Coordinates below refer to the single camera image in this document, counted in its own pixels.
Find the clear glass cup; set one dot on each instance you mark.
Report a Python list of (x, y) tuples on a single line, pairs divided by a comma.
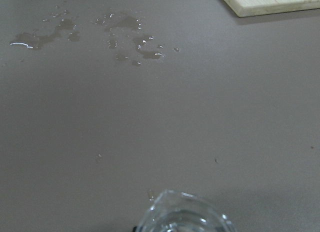
[(176, 211)]

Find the bamboo cutting board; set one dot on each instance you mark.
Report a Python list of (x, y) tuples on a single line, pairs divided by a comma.
[(249, 8)]

